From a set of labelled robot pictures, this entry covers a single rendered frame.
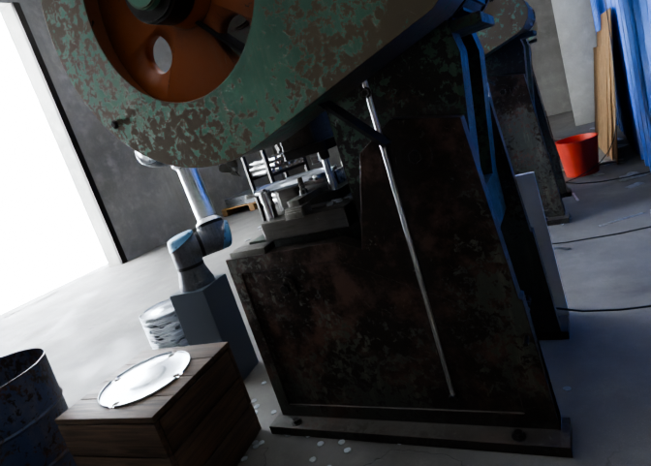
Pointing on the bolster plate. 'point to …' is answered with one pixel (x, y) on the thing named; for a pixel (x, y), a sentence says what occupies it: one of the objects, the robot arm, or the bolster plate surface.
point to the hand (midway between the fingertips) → (238, 172)
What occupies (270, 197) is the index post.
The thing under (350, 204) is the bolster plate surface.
